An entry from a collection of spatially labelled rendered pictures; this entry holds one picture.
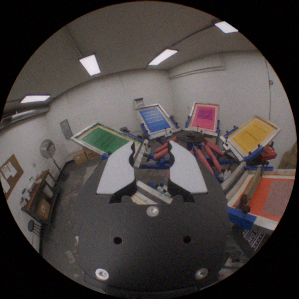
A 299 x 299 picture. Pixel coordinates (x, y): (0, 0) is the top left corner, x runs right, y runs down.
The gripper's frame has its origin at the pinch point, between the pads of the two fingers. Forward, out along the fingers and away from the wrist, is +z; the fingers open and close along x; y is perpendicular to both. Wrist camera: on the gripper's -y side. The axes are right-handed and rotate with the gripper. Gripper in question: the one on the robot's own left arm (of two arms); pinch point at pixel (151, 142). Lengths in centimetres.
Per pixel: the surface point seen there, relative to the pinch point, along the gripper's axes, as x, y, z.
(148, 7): 3, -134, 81
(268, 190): 78, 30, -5
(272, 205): 67, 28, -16
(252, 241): 78, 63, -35
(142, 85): -29, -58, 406
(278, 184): 89, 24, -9
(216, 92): 187, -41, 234
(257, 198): 68, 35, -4
